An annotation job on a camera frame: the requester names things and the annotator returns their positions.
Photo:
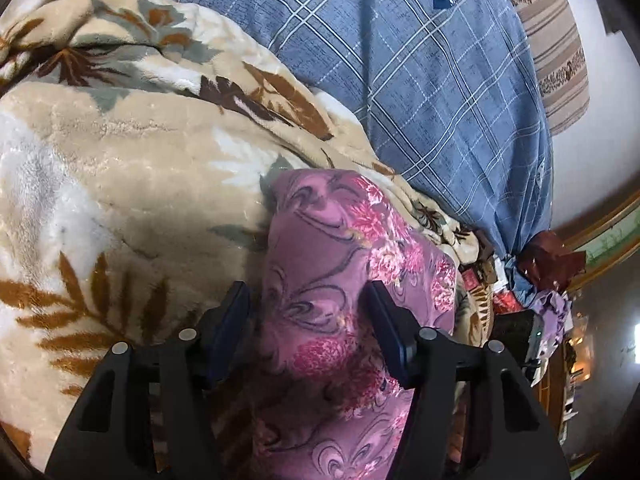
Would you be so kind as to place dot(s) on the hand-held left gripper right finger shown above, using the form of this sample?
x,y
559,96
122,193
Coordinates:
x,y
387,325

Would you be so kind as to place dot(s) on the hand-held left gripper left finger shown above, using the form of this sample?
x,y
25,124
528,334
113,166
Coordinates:
x,y
231,317

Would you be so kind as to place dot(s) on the purple floral garment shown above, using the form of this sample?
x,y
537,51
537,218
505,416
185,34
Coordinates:
x,y
320,270

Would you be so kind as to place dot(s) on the lilac floral cloth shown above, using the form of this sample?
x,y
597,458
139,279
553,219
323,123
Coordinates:
x,y
552,315

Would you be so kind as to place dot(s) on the brown wooden cabinet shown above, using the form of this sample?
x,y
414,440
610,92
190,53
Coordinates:
x,y
565,385

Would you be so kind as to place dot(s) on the maroon cloth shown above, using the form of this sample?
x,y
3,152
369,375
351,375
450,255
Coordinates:
x,y
550,260

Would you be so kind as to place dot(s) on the beige leaf-print fleece blanket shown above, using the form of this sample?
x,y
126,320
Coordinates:
x,y
125,160

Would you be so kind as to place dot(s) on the blue plaid cloth bundle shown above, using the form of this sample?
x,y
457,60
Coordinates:
x,y
400,75

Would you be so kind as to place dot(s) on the brown striped patterned cloth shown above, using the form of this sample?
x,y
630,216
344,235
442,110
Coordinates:
x,y
555,40

